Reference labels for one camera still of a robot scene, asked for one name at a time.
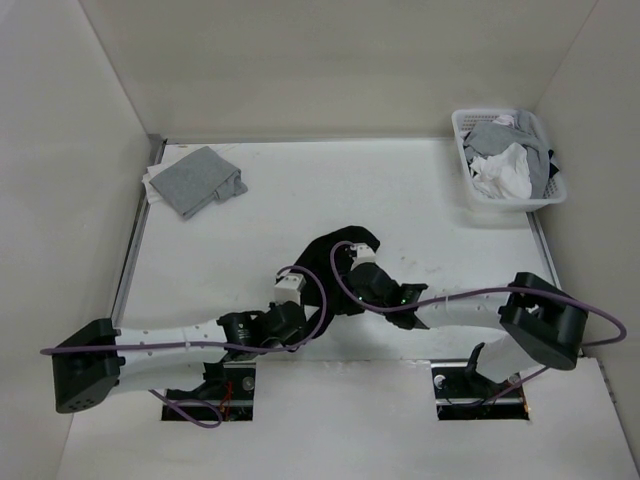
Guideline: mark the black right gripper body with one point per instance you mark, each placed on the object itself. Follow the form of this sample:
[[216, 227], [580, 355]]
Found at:
[[377, 303]]

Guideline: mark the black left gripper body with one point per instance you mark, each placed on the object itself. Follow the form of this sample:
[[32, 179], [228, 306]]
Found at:
[[293, 336]]

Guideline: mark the black tank top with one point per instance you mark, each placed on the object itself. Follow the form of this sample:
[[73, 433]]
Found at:
[[316, 258]]

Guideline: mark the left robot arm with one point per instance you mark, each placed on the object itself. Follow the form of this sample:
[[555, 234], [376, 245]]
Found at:
[[100, 360]]

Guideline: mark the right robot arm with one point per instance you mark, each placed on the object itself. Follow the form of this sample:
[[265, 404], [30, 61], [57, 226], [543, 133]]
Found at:
[[538, 323]]

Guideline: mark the folded grey tank top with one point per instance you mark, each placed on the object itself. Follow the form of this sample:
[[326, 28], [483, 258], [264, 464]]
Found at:
[[197, 180]]

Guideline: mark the folded white tank top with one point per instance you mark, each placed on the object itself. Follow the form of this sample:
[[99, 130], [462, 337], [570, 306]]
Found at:
[[152, 195]]

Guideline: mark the white laundry basket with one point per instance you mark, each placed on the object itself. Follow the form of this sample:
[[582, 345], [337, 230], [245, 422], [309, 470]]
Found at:
[[556, 192]]

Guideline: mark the grey garment in basket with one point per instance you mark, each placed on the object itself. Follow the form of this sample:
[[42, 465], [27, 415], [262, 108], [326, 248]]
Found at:
[[488, 139]]

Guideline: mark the pink white garment in basket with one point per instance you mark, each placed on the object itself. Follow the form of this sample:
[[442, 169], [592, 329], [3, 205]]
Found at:
[[505, 120]]

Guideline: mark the black garment in basket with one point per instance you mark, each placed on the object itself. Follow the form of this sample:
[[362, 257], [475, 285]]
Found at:
[[553, 166]]

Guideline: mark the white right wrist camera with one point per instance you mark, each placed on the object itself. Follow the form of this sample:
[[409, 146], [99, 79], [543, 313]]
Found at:
[[361, 253]]

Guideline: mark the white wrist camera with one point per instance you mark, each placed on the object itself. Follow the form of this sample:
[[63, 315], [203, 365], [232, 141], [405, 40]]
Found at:
[[289, 288], [361, 253]]

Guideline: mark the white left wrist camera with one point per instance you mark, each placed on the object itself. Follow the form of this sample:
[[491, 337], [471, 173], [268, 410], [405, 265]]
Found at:
[[289, 288]]

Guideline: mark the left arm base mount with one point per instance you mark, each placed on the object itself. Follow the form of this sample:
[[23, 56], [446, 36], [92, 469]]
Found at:
[[224, 394]]

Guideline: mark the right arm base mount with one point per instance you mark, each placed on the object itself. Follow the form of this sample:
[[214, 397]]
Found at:
[[462, 394]]

